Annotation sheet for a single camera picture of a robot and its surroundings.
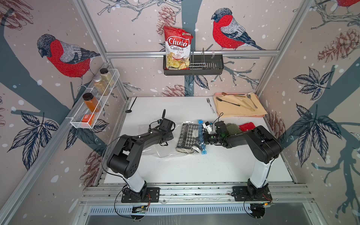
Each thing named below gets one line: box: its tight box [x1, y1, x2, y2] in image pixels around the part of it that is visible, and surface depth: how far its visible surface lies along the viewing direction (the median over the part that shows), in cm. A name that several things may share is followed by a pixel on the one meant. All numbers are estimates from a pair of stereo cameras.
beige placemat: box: [213, 91, 268, 118], surface depth 117 cm
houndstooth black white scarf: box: [175, 123, 202, 154], surface depth 92 cm
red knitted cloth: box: [239, 121, 256, 133], surface depth 100 cm
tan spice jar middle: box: [92, 74, 110, 97], surface depth 78 cm
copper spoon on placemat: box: [221, 91, 246, 97], surface depth 125 cm
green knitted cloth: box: [226, 122, 243, 136], surface depth 99 cm
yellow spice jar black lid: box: [99, 67, 115, 87], surface depth 82 cm
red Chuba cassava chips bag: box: [164, 25, 194, 71], surface depth 81 cm
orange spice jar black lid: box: [82, 92, 100, 113], surface depth 69 cm
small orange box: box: [81, 113, 96, 126], surface depth 68 cm
